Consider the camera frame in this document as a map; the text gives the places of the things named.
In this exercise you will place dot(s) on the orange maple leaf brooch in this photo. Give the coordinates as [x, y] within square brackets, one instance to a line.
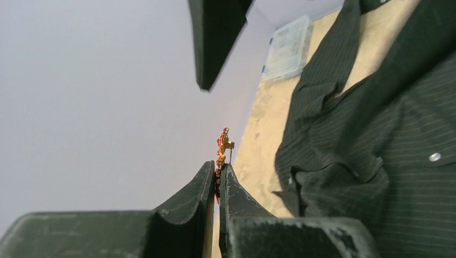
[223, 144]

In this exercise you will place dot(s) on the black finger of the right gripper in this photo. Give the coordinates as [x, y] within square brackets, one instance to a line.
[216, 27]

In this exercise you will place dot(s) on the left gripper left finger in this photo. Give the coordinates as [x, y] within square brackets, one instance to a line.
[181, 226]

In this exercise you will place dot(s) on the clear plastic organizer box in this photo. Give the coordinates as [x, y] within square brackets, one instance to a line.
[288, 48]

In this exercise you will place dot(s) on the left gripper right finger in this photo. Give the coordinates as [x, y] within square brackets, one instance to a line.
[247, 229]

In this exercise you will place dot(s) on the black pinstriped shirt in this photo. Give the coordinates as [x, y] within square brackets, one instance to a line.
[383, 151]

